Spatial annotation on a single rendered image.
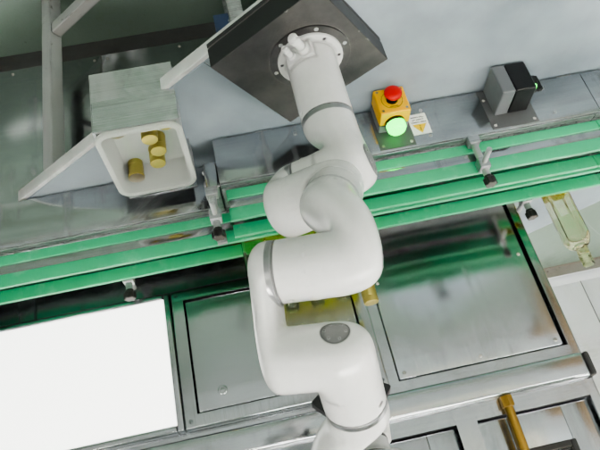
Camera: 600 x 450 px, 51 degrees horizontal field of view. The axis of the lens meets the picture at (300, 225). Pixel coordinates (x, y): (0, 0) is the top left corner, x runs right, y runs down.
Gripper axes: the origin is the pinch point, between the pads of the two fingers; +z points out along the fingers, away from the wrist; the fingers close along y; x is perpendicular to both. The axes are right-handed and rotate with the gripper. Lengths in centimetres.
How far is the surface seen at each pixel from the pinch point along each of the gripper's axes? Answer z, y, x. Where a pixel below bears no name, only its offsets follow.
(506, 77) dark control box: 49, 51, 26
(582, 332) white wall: 187, 215, -279
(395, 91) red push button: 48, 25, 28
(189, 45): 125, -19, 13
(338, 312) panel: 30.7, 5.6, -19.0
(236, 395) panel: 16.9, -22.1, -24.2
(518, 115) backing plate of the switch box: 47, 54, 17
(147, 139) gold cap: 46, -29, 28
